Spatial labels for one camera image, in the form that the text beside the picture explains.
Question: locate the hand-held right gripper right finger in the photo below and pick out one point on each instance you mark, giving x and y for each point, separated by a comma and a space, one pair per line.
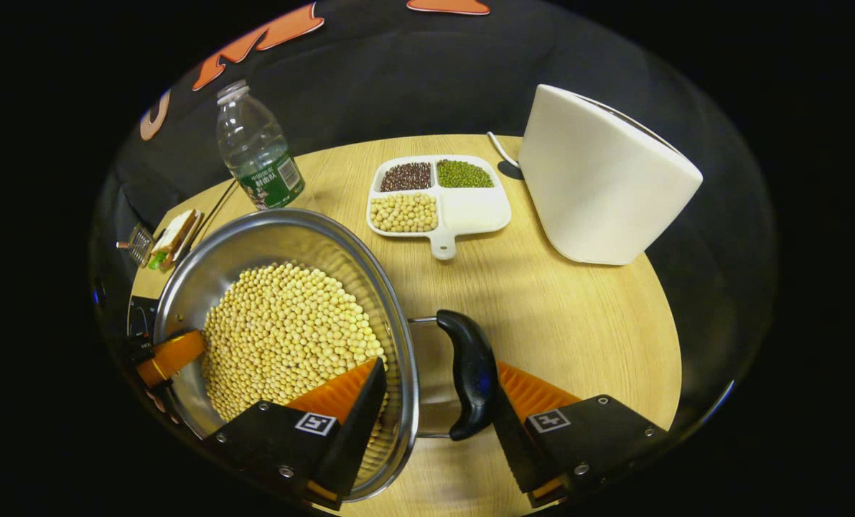
520, 449

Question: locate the clear plastic water bottle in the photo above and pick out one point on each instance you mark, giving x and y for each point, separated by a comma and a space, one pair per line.
255, 154

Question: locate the pile of soybeans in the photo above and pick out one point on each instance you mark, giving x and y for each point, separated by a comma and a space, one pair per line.
283, 337

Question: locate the sandwich on plate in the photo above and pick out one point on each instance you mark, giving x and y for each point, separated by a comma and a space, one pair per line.
174, 237

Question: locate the white toaster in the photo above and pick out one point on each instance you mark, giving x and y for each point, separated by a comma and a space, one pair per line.
599, 179

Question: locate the black induction cooktop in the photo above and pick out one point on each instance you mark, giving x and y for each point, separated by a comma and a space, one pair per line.
142, 316

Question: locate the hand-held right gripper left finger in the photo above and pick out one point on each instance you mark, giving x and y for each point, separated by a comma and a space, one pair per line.
359, 424

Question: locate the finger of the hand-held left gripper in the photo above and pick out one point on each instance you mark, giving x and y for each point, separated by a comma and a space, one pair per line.
176, 355

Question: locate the white divided bean dish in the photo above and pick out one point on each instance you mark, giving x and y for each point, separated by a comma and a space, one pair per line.
470, 212

